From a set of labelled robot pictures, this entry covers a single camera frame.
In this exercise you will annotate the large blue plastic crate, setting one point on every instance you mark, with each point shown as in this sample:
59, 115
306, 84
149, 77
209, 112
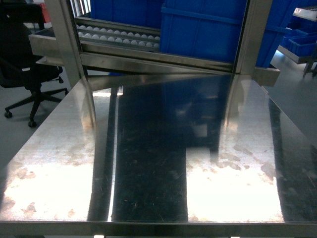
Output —
200, 32

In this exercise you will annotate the blue crate rear left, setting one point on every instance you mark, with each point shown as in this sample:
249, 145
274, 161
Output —
145, 13

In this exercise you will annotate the small blue bin right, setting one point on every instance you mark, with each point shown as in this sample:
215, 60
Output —
301, 46

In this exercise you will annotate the blue crate far right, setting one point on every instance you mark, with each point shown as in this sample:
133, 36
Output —
280, 15

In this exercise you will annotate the stainless steel roller rack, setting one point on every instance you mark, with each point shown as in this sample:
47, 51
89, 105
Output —
62, 45

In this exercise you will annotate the black office chair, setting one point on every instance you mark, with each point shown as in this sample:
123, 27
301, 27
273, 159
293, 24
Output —
19, 68

